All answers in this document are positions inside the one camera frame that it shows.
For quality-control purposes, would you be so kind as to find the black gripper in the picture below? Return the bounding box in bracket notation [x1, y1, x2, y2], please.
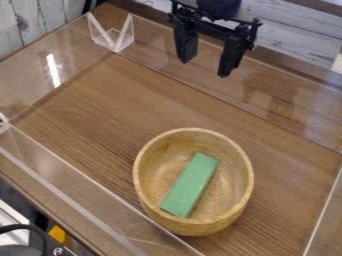
[172, 0, 262, 77]

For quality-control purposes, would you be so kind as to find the green rectangular block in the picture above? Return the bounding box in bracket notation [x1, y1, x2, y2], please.
[160, 153, 218, 218]

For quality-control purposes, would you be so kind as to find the light wooden bowl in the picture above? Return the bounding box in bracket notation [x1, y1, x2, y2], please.
[133, 127, 256, 236]

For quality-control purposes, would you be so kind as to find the yellow and black device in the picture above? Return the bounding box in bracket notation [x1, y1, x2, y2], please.
[47, 225, 93, 256]

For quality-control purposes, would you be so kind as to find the clear acrylic corner bracket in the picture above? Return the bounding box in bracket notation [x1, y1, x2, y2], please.
[86, 12, 136, 53]

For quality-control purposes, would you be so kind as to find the black cable bottom left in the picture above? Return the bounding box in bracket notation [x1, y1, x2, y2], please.
[0, 223, 50, 256]

